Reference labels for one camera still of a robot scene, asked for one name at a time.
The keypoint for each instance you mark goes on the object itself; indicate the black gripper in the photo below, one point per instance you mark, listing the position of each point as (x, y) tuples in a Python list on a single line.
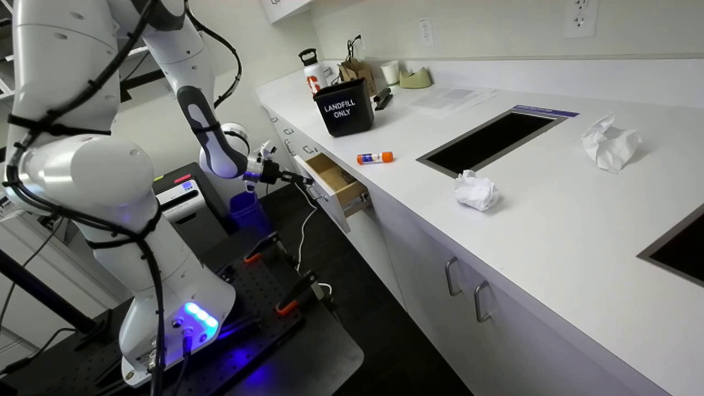
[(264, 169)]

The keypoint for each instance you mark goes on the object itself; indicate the wooden drawer with white front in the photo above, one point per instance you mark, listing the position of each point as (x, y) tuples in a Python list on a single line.
[(333, 187)]

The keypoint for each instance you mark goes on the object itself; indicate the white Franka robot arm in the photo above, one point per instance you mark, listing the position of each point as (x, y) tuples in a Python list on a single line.
[(96, 176)]

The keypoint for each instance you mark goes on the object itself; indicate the blue plastic container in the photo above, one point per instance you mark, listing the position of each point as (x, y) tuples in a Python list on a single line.
[(249, 212)]

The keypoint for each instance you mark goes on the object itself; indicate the black orange bar clamp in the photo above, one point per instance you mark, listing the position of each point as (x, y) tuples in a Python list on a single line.
[(261, 249), (297, 295)]

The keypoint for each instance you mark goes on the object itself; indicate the black landfill trash bin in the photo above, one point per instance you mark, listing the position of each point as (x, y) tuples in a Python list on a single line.
[(344, 111)]

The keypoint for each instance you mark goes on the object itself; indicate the orange capped glue stick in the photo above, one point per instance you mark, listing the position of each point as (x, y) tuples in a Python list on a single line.
[(375, 156)]

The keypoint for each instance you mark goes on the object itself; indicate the white bottle with black cap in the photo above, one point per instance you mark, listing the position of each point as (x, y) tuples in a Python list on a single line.
[(312, 68)]

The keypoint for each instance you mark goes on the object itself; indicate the white control box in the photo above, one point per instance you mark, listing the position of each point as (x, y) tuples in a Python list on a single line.
[(176, 194)]

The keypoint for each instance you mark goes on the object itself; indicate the white paper cup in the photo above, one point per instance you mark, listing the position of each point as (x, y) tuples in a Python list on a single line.
[(391, 70)]

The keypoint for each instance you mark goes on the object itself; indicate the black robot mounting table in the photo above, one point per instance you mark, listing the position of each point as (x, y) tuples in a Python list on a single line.
[(308, 353)]

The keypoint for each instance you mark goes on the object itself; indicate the crumpled white paper ball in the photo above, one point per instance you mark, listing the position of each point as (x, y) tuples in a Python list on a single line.
[(477, 191), (608, 144)]

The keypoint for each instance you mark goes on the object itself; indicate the metal framed counter opening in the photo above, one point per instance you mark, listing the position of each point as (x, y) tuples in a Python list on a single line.
[(488, 141)]

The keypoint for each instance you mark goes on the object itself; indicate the white wall power outlet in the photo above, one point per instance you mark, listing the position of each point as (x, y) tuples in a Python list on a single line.
[(426, 34), (579, 13)]

